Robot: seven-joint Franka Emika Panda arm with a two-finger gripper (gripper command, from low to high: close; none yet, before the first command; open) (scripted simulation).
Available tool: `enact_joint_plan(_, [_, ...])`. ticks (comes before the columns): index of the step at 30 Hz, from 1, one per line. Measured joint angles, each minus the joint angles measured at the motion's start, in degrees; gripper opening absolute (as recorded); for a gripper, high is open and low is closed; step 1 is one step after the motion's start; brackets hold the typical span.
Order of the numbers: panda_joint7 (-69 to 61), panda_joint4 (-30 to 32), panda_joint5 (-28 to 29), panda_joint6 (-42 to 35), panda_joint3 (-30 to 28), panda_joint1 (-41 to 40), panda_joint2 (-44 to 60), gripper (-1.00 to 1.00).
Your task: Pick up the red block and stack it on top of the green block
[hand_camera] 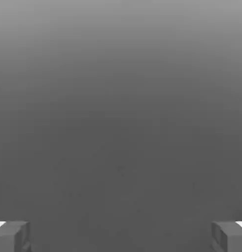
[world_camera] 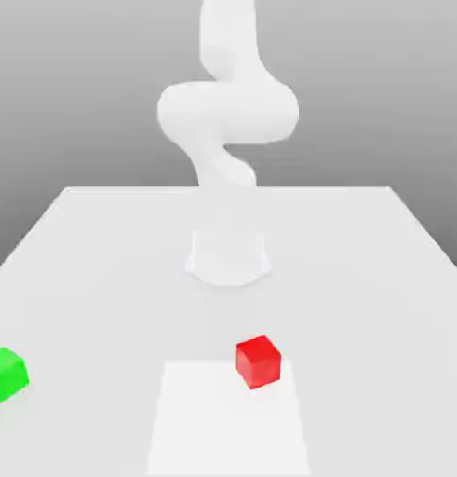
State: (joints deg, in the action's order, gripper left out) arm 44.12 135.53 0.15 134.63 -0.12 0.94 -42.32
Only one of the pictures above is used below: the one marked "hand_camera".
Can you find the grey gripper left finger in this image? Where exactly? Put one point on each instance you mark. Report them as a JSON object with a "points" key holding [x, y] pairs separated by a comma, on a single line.
{"points": [[8, 236]]}

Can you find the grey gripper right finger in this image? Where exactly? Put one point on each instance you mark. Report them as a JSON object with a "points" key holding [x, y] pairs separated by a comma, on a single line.
{"points": [[233, 237]]}

